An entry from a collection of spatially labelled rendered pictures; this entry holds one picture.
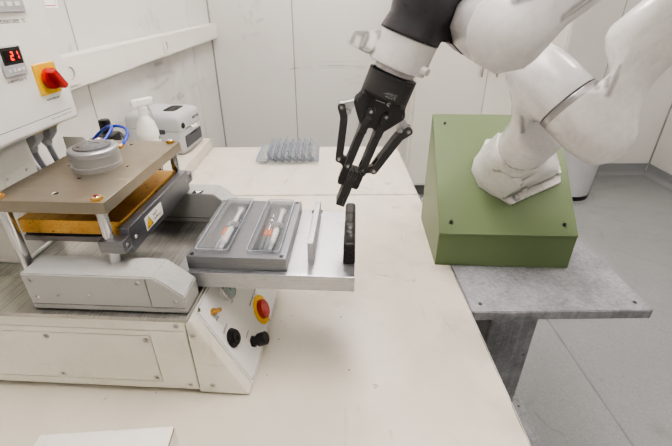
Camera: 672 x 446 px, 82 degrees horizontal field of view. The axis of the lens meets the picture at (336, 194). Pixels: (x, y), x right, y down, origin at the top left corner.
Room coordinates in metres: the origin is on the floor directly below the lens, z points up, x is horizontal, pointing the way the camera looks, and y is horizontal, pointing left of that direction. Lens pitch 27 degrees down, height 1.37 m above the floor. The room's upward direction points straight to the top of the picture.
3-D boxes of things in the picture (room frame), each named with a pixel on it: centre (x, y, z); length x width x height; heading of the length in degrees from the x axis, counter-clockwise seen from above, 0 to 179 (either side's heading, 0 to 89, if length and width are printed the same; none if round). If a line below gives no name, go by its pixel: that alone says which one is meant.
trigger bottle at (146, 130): (1.44, 0.72, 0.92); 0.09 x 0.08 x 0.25; 139
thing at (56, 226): (0.64, 0.42, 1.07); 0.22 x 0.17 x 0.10; 177
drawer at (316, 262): (0.62, 0.11, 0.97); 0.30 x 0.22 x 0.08; 87
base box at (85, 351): (0.65, 0.41, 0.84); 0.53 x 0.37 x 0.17; 87
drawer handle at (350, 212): (0.61, -0.03, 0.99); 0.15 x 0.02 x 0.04; 177
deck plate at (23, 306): (0.63, 0.45, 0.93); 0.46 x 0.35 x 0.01; 87
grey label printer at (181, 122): (1.60, 0.72, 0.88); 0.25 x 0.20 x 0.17; 85
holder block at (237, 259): (0.62, 0.16, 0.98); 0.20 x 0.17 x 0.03; 177
